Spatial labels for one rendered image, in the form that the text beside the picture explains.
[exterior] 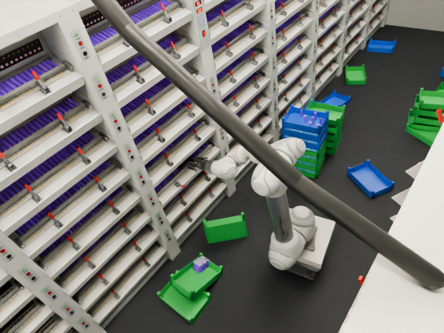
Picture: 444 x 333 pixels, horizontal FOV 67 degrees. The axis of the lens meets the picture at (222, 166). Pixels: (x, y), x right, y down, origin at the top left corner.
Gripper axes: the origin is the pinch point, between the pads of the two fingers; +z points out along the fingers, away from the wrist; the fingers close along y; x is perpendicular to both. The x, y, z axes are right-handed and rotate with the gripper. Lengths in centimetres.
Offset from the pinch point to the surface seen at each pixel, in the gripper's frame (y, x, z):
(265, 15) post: -96, -58, -18
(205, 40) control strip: -31, -68, -23
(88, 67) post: 40, -87, -26
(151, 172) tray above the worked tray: 28.0, -13.6, -2.2
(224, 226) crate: 8, 50, -19
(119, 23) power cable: 78, -109, -127
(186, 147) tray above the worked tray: -0.7, -12.1, -4.9
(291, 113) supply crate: -92, 19, -23
